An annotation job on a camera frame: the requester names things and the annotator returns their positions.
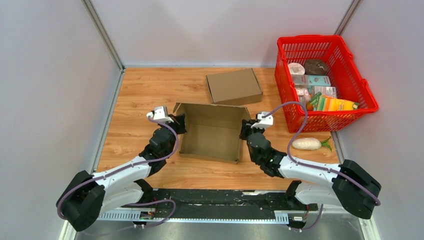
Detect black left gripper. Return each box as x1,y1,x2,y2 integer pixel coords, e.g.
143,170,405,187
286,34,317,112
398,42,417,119
158,114,188,158

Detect brown cardboard sheet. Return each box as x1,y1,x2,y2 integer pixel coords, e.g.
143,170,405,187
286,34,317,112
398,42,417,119
173,102,251,164

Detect brown cardboard box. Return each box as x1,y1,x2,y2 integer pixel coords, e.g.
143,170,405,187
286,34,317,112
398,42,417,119
206,68,263,106

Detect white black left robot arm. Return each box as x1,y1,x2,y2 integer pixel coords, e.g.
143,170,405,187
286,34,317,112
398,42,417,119
56,112,187,232

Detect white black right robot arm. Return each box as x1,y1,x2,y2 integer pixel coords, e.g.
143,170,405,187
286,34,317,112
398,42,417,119
239,119,382,220

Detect pink white product box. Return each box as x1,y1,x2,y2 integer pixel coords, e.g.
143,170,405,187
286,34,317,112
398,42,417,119
294,86,338,112

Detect green product box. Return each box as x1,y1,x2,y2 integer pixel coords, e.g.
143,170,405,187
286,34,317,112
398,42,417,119
306,92,322,111

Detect teal product box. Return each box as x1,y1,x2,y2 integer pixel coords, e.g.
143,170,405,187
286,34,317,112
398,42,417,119
291,75,331,88

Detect orange yellow product box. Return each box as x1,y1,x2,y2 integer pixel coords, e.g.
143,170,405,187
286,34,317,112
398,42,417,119
316,96,359,112

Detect white egg-shaped object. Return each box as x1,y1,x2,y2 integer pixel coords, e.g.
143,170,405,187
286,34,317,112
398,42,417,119
291,137,322,151

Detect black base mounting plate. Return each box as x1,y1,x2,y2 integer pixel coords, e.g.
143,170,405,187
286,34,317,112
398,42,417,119
142,188,319,220

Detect white round container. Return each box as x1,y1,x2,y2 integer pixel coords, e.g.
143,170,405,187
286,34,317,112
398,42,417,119
287,62,306,75

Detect green leafy item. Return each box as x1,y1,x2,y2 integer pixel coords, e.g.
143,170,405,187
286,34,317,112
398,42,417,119
320,136,333,151

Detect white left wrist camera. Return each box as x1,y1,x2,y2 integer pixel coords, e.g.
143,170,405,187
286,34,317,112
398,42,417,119
146,106,174,124

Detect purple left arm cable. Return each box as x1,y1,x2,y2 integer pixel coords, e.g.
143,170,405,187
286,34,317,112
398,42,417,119
56,114,180,233

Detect aluminium rail frame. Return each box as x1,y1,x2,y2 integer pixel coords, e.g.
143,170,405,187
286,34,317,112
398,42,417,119
60,189,380,240

